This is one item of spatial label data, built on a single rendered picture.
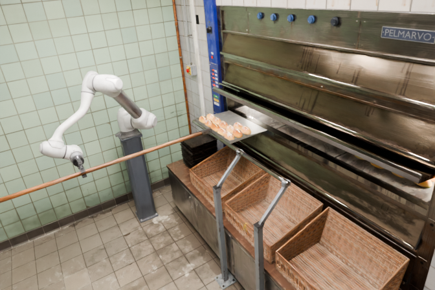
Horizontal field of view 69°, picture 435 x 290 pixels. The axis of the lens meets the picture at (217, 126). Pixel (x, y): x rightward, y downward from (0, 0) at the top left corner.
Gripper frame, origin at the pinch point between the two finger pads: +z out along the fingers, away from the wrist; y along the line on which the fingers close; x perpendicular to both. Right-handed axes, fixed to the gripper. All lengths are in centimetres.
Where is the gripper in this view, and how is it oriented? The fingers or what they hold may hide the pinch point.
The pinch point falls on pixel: (83, 172)
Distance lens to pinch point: 233.7
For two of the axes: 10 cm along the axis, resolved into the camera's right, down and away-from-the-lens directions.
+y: 0.8, 9.0, 4.3
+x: -8.5, 2.8, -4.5
